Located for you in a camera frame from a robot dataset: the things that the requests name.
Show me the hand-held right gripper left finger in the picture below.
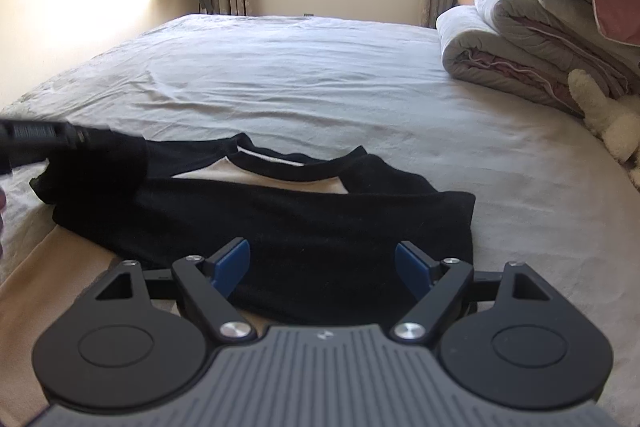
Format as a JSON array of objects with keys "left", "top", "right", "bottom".
[{"left": 95, "top": 237, "right": 258, "bottom": 348}]

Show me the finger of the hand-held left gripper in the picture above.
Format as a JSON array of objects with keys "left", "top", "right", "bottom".
[{"left": 0, "top": 119, "right": 108, "bottom": 175}]

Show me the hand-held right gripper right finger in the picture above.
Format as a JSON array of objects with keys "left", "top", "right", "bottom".
[{"left": 387, "top": 241, "right": 551, "bottom": 348}]

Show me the cream shirt with black sleeves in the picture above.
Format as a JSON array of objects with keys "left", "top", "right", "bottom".
[{"left": 0, "top": 132, "right": 477, "bottom": 427}]

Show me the bed with grey sheet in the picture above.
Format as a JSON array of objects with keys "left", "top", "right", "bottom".
[{"left": 0, "top": 13, "right": 640, "bottom": 427}]

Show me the folded grey pink quilt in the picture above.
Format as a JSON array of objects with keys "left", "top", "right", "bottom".
[{"left": 436, "top": 0, "right": 640, "bottom": 118}]

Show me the white plush dog toy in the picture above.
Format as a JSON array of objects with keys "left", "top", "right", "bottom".
[{"left": 567, "top": 68, "right": 640, "bottom": 192}]

